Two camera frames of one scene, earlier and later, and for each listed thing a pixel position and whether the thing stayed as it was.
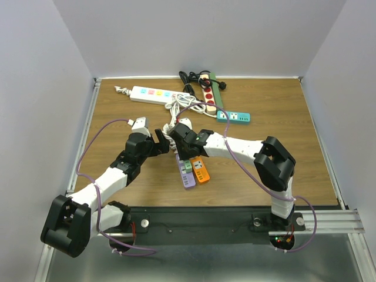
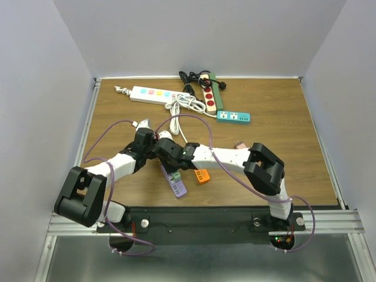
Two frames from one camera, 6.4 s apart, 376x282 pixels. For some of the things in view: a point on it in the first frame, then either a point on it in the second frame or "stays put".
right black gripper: [179, 136] to [165, 158]
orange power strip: [200, 168] stays put
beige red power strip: [208, 94] stays put
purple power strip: [188, 178] to [177, 186]
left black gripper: [154, 144] stays put
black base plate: [207, 225] stays put
